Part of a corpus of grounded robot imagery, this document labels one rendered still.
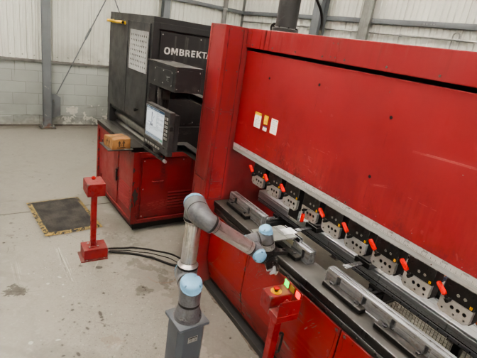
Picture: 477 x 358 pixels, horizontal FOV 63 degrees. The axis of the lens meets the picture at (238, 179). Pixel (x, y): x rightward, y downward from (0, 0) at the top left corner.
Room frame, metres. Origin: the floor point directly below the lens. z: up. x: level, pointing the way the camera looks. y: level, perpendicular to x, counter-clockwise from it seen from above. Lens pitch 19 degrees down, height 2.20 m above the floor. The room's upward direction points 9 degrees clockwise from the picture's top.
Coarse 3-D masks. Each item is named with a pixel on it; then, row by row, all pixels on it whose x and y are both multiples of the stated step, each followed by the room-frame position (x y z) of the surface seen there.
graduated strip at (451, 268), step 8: (248, 152) 2.98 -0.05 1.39; (264, 160) 2.80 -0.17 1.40; (280, 168) 2.63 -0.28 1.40; (288, 176) 2.55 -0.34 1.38; (304, 184) 2.42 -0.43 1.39; (320, 192) 2.29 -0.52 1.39; (328, 200) 2.22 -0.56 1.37; (336, 200) 2.17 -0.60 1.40; (344, 208) 2.11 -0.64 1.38; (360, 216) 2.02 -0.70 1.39; (376, 224) 1.92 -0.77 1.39; (384, 232) 1.87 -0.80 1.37; (392, 232) 1.84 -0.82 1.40; (400, 240) 1.79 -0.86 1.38; (416, 248) 1.72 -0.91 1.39; (424, 256) 1.67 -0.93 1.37; (432, 256) 1.65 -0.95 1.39; (440, 264) 1.61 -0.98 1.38; (448, 264) 1.58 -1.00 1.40; (456, 272) 1.55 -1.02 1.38; (464, 272) 1.52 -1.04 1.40; (472, 280) 1.49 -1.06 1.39
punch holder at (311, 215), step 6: (306, 192) 2.39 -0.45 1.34; (306, 198) 2.38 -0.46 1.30; (312, 198) 2.33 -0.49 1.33; (306, 204) 2.37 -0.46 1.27; (312, 204) 2.32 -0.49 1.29; (318, 204) 2.28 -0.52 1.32; (324, 204) 2.30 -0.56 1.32; (312, 210) 2.32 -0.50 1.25; (318, 210) 2.27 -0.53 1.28; (324, 210) 2.30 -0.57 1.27; (306, 216) 2.34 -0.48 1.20; (312, 216) 2.30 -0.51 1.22; (318, 216) 2.28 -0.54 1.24; (312, 222) 2.29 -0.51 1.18; (318, 222) 2.29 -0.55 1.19
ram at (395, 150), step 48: (288, 96) 2.69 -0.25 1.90; (336, 96) 2.33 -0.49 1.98; (384, 96) 2.06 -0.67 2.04; (432, 96) 1.85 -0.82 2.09; (240, 144) 3.10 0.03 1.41; (288, 144) 2.61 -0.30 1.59; (336, 144) 2.26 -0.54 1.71; (384, 144) 2.00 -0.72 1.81; (432, 144) 1.79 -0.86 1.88; (336, 192) 2.18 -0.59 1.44; (384, 192) 1.93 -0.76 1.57; (432, 192) 1.73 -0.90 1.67; (432, 240) 1.67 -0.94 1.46
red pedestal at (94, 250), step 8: (88, 184) 3.21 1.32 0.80; (96, 184) 3.24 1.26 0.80; (104, 184) 3.28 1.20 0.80; (88, 192) 3.20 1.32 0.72; (96, 192) 3.23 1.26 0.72; (104, 192) 3.28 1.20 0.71; (96, 200) 3.31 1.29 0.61; (96, 208) 3.31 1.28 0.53; (96, 216) 3.31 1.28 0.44; (96, 224) 3.31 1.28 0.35; (96, 232) 3.31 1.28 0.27; (96, 240) 3.41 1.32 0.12; (88, 248) 3.25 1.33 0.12; (96, 248) 3.27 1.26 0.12; (104, 248) 3.30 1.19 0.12; (80, 256) 3.25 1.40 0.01; (88, 256) 3.21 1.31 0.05; (96, 256) 3.26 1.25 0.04; (104, 256) 3.30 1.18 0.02
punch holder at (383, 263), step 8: (376, 240) 1.90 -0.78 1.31; (384, 240) 1.86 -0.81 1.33; (384, 248) 1.85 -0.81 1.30; (392, 248) 1.82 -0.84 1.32; (376, 256) 1.87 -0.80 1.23; (384, 256) 1.84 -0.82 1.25; (392, 256) 1.80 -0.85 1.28; (400, 256) 1.78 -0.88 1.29; (376, 264) 1.86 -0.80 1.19; (384, 264) 1.83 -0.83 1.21; (392, 264) 1.79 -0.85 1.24; (400, 264) 1.80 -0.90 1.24; (392, 272) 1.78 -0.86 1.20; (400, 272) 1.82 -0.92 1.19
